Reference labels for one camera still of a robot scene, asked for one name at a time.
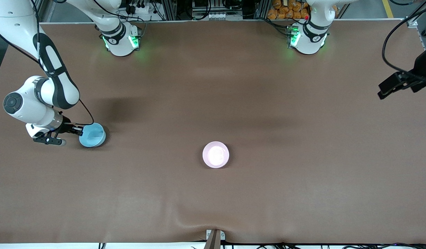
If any aluminium frame rail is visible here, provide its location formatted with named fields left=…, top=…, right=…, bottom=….
left=406, top=14, right=426, bottom=47

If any orange packets pile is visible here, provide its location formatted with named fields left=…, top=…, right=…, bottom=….
left=267, top=0, right=310, bottom=20

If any blue bowl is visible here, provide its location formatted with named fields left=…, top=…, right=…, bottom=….
left=78, top=123, right=107, bottom=148

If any white power strip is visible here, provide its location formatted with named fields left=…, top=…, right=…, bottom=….
left=127, top=0, right=150, bottom=15

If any metal clamp bracket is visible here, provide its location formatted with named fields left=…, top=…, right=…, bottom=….
left=203, top=229, right=226, bottom=249

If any brown table mat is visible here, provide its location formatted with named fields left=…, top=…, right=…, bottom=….
left=0, top=20, right=426, bottom=245

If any pink bowl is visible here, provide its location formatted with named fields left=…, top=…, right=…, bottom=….
left=202, top=141, right=230, bottom=169

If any black base cable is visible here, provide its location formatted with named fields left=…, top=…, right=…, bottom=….
left=262, top=17, right=291, bottom=37

